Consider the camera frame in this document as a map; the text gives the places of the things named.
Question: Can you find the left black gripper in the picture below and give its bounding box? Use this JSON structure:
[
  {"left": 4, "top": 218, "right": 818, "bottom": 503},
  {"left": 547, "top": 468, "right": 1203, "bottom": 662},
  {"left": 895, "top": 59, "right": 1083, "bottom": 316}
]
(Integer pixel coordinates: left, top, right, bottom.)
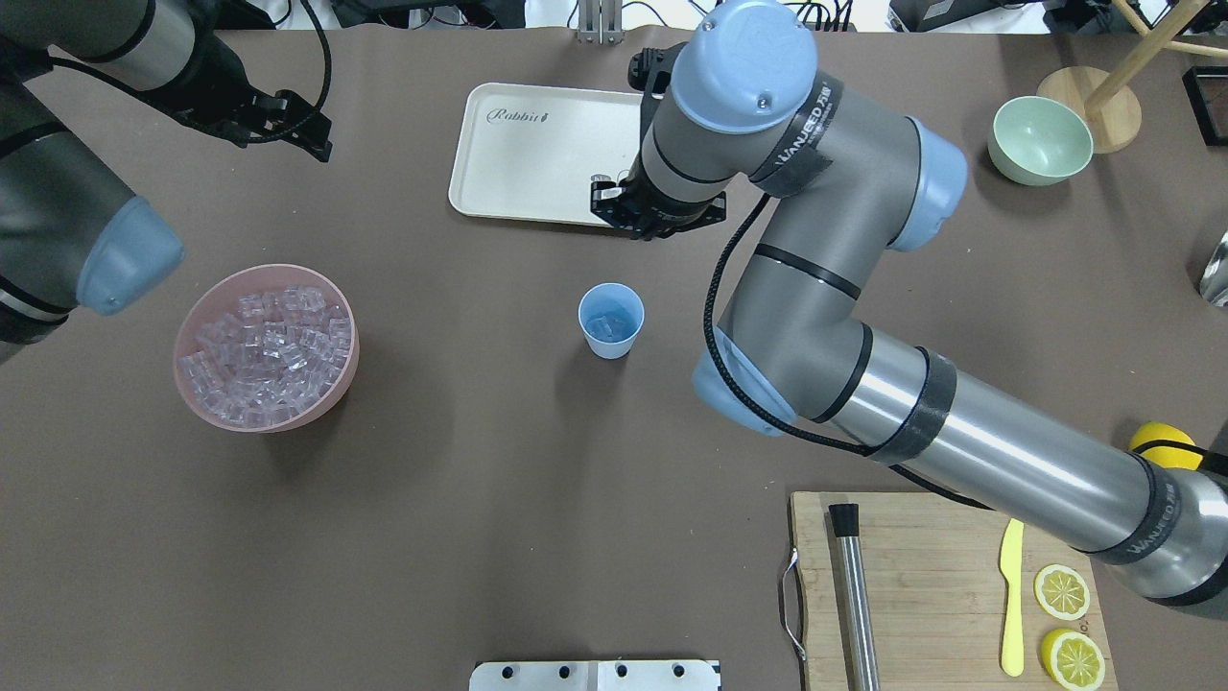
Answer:
[{"left": 192, "top": 58, "right": 332, "bottom": 162}]

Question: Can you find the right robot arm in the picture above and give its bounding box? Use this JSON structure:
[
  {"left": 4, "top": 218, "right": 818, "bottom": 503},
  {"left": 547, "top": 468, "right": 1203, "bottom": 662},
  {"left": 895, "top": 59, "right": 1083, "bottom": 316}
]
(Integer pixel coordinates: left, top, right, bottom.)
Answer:
[{"left": 589, "top": 1, "right": 1227, "bottom": 619}]

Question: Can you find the yellow lemon lower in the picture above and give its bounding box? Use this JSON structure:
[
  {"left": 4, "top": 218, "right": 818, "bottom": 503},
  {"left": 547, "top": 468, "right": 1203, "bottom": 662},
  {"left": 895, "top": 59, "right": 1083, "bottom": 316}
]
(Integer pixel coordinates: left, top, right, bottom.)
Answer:
[{"left": 1127, "top": 421, "right": 1203, "bottom": 469}]

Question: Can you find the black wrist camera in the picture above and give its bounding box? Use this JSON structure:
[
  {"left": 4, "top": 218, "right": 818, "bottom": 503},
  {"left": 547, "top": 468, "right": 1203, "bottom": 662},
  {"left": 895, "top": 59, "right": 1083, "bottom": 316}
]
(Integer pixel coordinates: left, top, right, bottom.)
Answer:
[{"left": 626, "top": 42, "right": 686, "bottom": 98}]

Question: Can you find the yellow plastic knife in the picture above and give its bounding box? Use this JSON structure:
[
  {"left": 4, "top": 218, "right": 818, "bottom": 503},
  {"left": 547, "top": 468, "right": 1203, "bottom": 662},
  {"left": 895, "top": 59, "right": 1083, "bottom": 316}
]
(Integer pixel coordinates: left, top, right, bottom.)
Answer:
[{"left": 997, "top": 517, "right": 1025, "bottom": 677}]

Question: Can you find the mint green bowl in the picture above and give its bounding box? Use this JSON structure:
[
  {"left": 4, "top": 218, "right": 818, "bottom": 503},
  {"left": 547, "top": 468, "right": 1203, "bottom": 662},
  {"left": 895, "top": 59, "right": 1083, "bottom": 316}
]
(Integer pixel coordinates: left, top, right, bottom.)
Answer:
[{"left": 987, "top": 96, "right": 1094, "bottom": 185}]

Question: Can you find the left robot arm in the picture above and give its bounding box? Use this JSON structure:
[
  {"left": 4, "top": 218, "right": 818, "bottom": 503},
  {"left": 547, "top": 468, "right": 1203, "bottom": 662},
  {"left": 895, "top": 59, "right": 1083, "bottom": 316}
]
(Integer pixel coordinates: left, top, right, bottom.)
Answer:
[{"left": 1, "top": 1, "right": 333, "bottom": 360}]

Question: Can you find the lemon half on board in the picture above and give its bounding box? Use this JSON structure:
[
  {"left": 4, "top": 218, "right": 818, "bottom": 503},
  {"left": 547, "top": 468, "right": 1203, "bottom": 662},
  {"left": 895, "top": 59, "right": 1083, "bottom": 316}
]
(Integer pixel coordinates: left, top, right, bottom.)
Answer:
[{"left": 1039, "top": 627, "right": 1108, "bottom": 690}]

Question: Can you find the light blue cup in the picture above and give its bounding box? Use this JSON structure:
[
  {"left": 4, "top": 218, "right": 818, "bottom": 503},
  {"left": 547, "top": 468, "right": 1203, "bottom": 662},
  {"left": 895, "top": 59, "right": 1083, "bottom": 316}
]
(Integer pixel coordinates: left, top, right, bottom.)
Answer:
[{"left": 578, "top": 281, "right": 646, "bottom": 360}]

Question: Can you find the steel ice scoop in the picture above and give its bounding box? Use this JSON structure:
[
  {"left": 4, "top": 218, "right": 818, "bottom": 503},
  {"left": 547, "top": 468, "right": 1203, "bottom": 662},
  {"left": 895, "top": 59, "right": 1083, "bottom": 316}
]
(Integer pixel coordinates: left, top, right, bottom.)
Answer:
[{"left": 1197, "top": 231, "right": 1228, "bottom": 309}]

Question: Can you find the lemon slice on board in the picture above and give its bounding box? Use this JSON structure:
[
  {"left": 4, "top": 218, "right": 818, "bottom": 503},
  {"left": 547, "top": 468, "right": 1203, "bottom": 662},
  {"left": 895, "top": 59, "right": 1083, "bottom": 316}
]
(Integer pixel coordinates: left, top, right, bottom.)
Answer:
[{"left": 1032, "top": 563, "right": 1092, "bottom": 622}]

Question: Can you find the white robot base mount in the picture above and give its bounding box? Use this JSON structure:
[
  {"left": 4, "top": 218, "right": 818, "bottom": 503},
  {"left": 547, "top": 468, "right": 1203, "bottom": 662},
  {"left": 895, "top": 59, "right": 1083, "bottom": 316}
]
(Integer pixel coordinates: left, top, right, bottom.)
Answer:
[{"left": 468, "top": 659, "right": 723, "bottom": 690}]

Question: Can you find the wooden cutting board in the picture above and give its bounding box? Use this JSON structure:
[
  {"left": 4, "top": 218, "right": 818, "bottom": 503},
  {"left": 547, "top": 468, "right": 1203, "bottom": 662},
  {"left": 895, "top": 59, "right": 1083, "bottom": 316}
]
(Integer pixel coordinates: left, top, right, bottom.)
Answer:
[{"left": 790, "top": 491, "right": 1097, "bottom": 690}]

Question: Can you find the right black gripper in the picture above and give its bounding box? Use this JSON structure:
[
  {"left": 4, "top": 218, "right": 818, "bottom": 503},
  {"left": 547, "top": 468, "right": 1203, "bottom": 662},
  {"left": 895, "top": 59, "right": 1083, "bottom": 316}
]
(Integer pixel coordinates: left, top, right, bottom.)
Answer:
[{"left": 589, "top": 180, "right": 727, "bottom": 241}]

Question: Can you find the cream rabbit tray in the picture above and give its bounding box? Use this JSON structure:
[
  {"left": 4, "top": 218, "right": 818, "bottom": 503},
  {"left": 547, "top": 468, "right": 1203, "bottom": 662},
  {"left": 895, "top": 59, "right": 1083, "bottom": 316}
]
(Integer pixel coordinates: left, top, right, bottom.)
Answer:
[{"left": 448, "top": 83, "right": 642, "bottom": 228}]

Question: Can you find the pink bowl of ice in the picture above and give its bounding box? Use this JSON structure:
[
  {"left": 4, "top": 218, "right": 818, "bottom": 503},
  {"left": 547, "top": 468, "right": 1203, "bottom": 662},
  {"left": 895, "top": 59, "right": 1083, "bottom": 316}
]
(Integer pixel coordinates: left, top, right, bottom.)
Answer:
[{"left": 173, "top": 264, "right": 360, "bottom": 433}]

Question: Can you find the wooden mug tree stand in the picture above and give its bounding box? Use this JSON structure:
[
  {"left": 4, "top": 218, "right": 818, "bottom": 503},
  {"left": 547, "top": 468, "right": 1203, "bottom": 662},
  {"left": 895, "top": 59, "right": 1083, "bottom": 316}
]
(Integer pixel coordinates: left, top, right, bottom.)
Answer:
[{"left": 1036, "top": 1, "right": 1226, "bottom": 155}]

